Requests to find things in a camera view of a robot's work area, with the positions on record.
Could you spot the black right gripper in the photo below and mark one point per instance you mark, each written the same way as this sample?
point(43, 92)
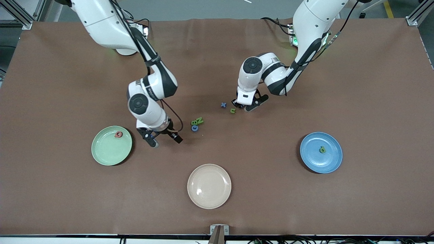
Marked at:
point(168, 131)

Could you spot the blue letter C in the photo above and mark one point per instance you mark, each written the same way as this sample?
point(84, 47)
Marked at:
point(192, 128)

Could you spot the green letter N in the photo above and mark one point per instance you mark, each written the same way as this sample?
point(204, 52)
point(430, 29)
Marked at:
point(199, 120)

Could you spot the red letter Q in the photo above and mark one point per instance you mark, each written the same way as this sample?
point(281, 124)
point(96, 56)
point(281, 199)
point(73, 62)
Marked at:
point(115, 135)

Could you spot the green letter p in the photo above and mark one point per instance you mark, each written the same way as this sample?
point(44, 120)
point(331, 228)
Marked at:
point(322, 149)

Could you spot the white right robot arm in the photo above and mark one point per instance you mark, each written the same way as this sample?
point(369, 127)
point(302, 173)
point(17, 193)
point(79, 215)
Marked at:
point(101, 23)

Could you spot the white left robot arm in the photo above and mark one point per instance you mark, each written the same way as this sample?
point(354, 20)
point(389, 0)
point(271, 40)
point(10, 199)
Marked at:
point(312, 20)

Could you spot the right arm base connector plate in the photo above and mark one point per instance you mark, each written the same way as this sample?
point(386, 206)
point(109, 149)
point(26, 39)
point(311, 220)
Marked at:
point(145, 28)

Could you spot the left arm base connector plate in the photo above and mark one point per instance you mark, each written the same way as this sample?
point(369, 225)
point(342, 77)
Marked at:
point(291, 34)

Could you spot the beige plate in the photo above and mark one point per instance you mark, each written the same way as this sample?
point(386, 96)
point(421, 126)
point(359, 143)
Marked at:
point(209, 186)

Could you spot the brown table mat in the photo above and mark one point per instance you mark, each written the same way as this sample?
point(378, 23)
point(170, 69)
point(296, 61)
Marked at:
point(203, 51)

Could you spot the green plate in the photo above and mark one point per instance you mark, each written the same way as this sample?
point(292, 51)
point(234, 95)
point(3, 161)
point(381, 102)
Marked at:
point(108, 150)

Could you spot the blue plate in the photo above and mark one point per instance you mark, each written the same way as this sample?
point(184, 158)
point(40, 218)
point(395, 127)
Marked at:
point(315, 159)

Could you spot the white stand leg black caster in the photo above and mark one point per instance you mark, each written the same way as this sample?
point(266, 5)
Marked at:
point(362, 15)

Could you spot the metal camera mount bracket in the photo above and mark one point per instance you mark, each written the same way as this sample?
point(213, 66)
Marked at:
point(219, 230)

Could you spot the aluminium frame profile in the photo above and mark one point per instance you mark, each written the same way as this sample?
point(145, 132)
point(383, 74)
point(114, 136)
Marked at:
point(25, 23)
point(412, 21)

